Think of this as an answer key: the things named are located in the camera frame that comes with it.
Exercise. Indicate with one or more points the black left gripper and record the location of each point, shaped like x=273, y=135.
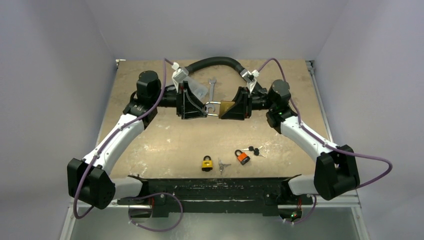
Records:
x=188, y=106

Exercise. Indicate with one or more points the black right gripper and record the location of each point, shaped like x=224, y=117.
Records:
x=249, y=102

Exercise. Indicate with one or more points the brass padlock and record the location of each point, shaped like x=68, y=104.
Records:
x=224, y=106

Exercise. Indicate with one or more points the black-headed keys of orange padlock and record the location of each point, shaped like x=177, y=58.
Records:
x=255, y=150

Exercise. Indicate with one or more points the orange black padlock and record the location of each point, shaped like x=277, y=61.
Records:
x=242, y=157

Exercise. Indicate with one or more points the silver keys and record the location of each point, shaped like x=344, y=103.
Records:
x=222, y=166

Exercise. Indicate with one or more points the yellow padlock black shackle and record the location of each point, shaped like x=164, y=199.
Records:
x=207, y=164

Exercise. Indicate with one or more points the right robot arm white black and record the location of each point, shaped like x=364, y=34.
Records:
x=336, y=170

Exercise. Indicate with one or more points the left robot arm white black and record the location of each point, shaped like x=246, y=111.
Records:
x=89, y=178

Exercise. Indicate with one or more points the clear plastic compartment box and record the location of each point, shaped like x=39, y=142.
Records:
x=199, y=90

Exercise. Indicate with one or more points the silver open-end wrench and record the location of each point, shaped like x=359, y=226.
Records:
x=212, y=87

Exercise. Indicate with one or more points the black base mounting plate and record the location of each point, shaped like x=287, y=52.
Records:
x=243, y=195

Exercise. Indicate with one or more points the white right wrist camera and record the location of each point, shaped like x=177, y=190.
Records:
x=250, y=78

